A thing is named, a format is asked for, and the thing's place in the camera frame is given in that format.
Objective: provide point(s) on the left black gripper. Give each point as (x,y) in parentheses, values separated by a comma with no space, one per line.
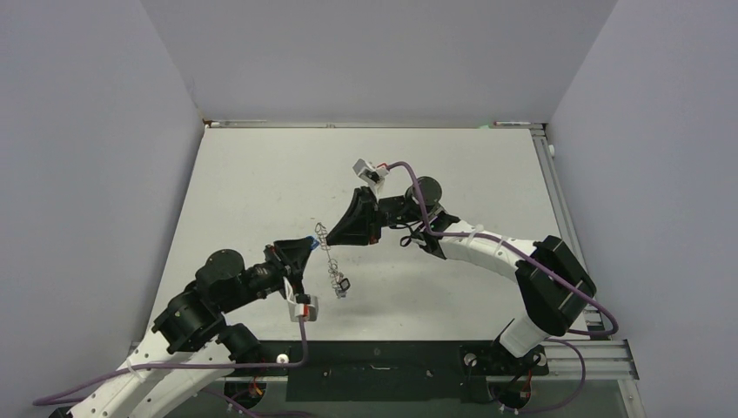
(295,252)

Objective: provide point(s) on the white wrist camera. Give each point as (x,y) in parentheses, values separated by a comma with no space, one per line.
(301,306)
(373,175)

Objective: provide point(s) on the black head key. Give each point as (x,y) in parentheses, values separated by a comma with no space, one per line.
(342,286)

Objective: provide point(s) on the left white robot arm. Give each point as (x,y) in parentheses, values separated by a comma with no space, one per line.
(190,344)

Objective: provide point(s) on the metal perforated ring disc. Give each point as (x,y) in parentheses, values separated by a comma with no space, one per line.
(333,270)

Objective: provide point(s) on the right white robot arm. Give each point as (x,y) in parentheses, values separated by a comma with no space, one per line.
(554,285)

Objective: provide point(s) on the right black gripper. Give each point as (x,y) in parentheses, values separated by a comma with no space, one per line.
(362,222)

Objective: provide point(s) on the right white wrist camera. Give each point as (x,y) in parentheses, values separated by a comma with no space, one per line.
(373,175)

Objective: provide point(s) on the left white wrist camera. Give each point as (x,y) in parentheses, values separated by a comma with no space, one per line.
(301,306)

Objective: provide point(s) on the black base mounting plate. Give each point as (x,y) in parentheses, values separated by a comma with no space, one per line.
(465,370)

